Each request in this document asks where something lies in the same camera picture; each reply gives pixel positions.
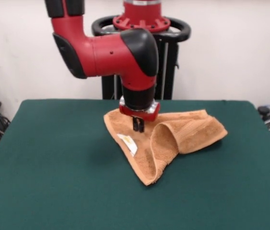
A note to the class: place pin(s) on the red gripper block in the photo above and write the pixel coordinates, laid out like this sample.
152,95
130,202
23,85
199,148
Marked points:
149,116

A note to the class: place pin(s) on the tan terry towel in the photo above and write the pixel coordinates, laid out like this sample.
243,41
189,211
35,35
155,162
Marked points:
197,129

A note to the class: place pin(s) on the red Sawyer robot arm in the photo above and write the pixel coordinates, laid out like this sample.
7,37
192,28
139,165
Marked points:
106,55

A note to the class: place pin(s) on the dark green table cloth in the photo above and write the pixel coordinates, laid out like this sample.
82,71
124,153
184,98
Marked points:
53,179

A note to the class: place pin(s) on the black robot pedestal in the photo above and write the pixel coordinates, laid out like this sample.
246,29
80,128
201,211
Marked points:
170,60

